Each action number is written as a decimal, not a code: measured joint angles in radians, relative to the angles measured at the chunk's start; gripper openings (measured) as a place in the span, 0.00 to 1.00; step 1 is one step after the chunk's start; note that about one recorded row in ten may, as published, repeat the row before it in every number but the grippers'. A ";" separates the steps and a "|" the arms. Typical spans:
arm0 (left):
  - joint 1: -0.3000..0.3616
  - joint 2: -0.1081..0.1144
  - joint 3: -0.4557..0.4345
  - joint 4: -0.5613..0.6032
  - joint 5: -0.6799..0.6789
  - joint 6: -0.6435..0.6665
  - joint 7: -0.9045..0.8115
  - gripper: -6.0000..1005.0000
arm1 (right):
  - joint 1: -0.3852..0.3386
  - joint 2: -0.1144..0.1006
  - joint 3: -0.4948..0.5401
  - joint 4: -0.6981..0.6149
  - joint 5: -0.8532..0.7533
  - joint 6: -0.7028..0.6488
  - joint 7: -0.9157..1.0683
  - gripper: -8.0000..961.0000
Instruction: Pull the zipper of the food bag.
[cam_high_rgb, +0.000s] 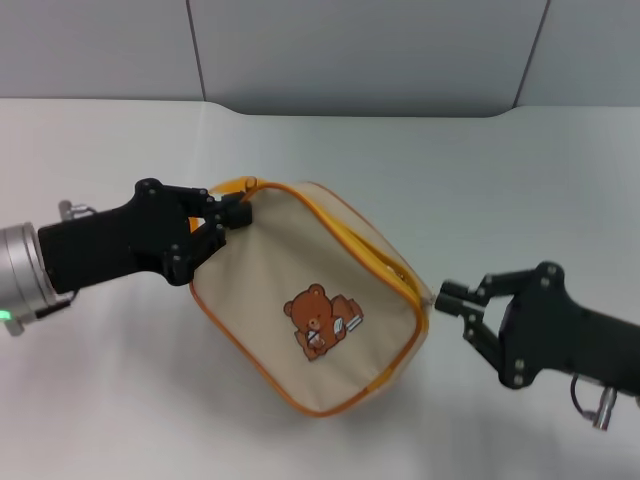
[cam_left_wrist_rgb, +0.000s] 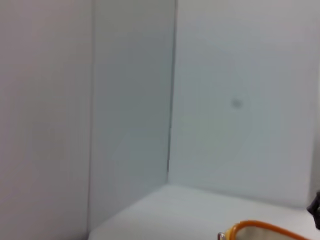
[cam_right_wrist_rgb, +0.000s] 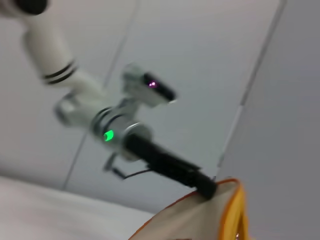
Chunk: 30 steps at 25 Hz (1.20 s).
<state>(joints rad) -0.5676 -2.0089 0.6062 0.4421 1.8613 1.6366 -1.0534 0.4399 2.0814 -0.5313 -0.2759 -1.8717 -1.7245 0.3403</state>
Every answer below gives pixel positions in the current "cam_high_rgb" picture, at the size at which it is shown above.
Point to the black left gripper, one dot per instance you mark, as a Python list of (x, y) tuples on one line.
[(115, 240)]

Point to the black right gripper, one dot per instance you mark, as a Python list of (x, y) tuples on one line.
[(560, 330)]

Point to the beige bear-print food bag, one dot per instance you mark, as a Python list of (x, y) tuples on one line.
[(280, 260)]

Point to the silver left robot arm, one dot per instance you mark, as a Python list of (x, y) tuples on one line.
[(20, 265)]

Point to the white backdrop panel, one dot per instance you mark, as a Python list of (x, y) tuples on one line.
[(90, 45), (590, 50), (350, 50)]

